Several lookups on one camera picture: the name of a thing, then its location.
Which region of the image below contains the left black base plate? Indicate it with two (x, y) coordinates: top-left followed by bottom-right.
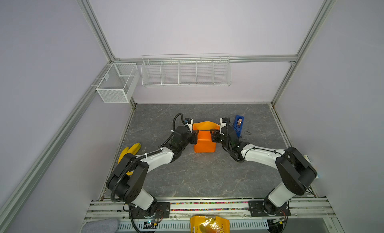
(129, 202), (171, 219)

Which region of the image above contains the wrist white camera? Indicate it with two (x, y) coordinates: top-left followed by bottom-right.
(220, 117), (230, 135)
(184, 117), (194, 132)

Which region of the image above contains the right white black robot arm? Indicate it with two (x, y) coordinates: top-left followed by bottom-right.
(210, 122), (318, 216)

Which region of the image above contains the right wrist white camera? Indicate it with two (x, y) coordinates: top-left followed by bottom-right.
(220, 117), (230, 135)

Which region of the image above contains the yellow banana bunch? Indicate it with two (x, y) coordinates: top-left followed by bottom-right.
(118, 143), (142, 163)

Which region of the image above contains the yellow snack bag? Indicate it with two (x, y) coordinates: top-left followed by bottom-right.
(190, 216), (230, 233)

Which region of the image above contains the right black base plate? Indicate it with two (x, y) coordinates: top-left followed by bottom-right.
(248, 200), (291, 217)

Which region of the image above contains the white wire long shelf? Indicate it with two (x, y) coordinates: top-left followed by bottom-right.
(142, 54), (232, 87)

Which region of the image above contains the aluminium rail frame base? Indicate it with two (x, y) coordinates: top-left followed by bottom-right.
(83, 198), (337, 222)

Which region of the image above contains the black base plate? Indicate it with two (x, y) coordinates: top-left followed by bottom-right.
(129, 202), (171, 219)
(248, 200), (291, 217)

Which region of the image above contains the grey cloth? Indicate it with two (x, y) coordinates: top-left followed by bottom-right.
(81, 219), (119, 233)

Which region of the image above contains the green white tissue pack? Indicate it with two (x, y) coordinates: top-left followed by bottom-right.
(304, 155), (319, 179)

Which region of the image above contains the white slotted cable duct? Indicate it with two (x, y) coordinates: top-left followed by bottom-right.
(115, 219), (270, 233)

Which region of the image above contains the blue tape dispenser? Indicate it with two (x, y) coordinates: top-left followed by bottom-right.
(234, 115), (244, 138)

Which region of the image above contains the white mesh square basket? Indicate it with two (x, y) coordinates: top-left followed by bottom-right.
(96, 63), (140, 103)

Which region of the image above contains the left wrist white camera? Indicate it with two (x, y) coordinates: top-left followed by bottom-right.
(184, 117), (194, 132)

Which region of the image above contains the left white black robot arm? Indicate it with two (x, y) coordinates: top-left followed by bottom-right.
(106, 113), (198, 215)

